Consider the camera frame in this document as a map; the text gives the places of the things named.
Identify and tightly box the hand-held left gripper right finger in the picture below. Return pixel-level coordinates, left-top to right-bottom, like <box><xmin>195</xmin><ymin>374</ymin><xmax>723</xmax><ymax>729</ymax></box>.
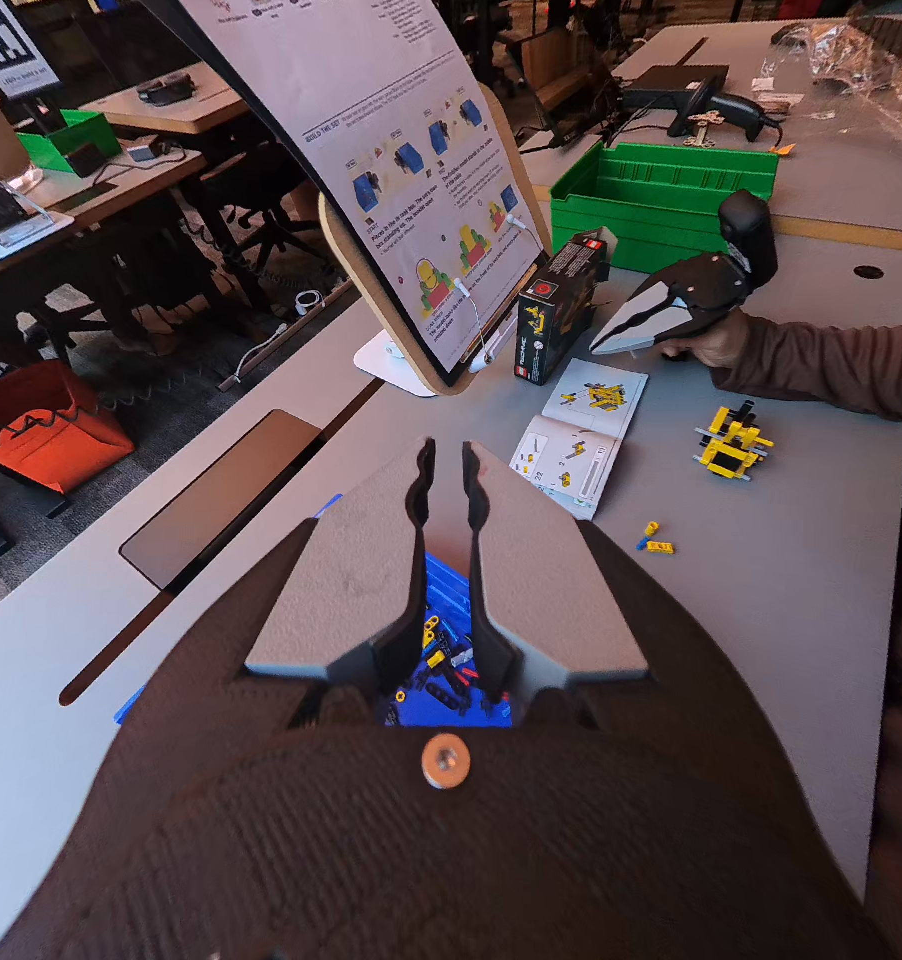
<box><xmin>461</xmin><ymin>440</ymin><xmax>651</xmax><ymax>708</ymax></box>

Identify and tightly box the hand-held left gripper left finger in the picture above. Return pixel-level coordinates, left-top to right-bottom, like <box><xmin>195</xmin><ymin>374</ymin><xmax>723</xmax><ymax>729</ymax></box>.
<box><xmin>244</xmin><ymin>436</ymin><xmax>437</xmax><ymax>696</ymax></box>

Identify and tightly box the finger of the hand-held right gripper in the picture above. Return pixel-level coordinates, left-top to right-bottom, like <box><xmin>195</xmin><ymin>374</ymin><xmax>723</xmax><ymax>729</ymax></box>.
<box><xmin>607</xmin><ymin>278</ymin><xmax>685</xmax><ymax>336</ymax></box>
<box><xmin>589</xmin><ymin>299</ymin><xmax>700</xmax><ymax>357</ymax></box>

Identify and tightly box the blue plastic bin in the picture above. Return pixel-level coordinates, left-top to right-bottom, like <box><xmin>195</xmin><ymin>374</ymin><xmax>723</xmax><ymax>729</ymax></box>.
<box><xmin>113</xmin><ymin>491</ymin><xmax>517</xmax><ymax>729</ymax></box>

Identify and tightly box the pile of small lego pieces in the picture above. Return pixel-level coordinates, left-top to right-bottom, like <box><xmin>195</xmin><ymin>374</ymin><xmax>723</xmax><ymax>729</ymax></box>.
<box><xmin>387</xmin><ymin>611</ymin><xmax>513</xmax><ymax>715</ymax></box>

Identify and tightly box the person's right forearm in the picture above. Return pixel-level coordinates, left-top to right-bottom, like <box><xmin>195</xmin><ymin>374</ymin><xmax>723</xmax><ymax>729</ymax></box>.
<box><xmin>713</xmin><ymin>318</ymin><xmax>902</xmax><ymax>430</ymax></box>

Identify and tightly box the black lego set box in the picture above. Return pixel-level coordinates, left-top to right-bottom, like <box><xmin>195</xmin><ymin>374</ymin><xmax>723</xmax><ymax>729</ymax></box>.
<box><xmin>515</xmin><ymin>226</ymin><xmax>619</xmax><ymax>388</ymax></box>

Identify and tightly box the lego instruction booklet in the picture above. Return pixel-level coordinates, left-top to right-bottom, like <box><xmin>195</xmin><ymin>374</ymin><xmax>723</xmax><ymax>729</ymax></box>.
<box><xmin>508</xmin><ymin>357</ymin><xmax>650</xmax><ymax>522</ymax></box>

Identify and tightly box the yellow lego vehicle model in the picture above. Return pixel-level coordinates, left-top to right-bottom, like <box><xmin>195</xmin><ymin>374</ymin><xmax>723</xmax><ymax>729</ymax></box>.
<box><xmin>694</xmin><ymin>400</ymin><xmax>776</xmax><ymax>483</ymax></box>

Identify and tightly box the person's right hand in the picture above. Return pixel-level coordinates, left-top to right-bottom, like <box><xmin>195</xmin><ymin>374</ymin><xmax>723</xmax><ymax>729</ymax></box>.
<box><xmin>660</xmin><ymin>310</ymin><xmax>752</xmax><ymax>369</ymax></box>

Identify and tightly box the green plastic bin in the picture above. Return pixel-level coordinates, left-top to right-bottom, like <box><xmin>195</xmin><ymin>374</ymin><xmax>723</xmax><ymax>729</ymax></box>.
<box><xmin>549</xmin><ymin>140</ymin><xmax>781</xmax><ymax>276</ymax></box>

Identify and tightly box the black barcode scanner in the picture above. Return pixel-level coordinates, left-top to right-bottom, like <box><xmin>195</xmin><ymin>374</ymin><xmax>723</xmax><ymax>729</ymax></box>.
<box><xmin>667</xmin><ymin>74</ymin><xmax>786</xmax><ymax>144</ymax></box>

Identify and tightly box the black flat box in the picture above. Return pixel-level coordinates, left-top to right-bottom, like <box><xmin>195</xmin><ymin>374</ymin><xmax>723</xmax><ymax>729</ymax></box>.
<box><xmin>621</xmin><ymin>64</ymin><xmax>731</xmax><ymax>114</ymax></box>

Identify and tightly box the white monitor stand base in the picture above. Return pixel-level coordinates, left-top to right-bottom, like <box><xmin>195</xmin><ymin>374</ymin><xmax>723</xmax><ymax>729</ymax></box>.
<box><xmin>352</xmin><ymin>329</ymin><xmax>438</xmax><ymax>399</ymax></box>

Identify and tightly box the clear plastic wrap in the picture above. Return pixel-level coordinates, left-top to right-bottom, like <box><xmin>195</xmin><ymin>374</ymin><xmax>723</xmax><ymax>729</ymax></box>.
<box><xmin>769</xmin><ymin>18</ymin><xmax>902</xmax><ymax>148</ymax></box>

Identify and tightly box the instruction sheet stand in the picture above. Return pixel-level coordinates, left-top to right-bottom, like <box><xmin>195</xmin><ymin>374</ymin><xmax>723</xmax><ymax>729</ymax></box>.
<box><xmin>139</xmin><ymin>0</ymin><xmax>554</xmax><ymax>397</ymax></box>

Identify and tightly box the orange bag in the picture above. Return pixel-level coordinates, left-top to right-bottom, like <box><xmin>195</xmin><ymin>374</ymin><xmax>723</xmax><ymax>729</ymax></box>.
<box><xmin>0</xmin><ymin>359</ymin><xmax>136</xmax><ymax>497</ymax></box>

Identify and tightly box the clear acrylic tablet stand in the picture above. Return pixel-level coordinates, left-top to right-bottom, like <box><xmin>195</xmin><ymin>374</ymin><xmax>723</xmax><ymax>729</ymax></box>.
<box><xmin>0</xmin><ymin>177</ymin><xmax>76</xmax><ymax>261</ymax></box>

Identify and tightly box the small green bin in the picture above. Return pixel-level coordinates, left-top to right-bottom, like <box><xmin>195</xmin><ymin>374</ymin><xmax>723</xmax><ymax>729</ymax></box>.
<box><xmin>15</xmin><ymin>109</ymin><xmax>122</xmax><ymax>178</ymax></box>

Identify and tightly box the black and white marker sign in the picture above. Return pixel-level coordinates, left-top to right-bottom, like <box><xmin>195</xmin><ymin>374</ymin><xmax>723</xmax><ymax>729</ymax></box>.
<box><xmin>0</xmin><ymin>0</ymin><xmax>66</xmax><ymax>103</ymax></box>

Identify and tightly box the brown desk cable flap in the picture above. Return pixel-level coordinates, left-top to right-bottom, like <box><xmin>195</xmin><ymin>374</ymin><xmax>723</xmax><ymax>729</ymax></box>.
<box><xmin>118</xmin><ymin>408</ymin><xmax>325</xmax><ymax>592</ymax></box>

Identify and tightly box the white charger cable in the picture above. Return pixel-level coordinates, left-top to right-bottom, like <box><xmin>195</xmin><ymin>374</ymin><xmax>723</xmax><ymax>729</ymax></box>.
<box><xmin>232</xmin><ymin>290</ymin><xmax>325</xmax><ymax>384</ymax></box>

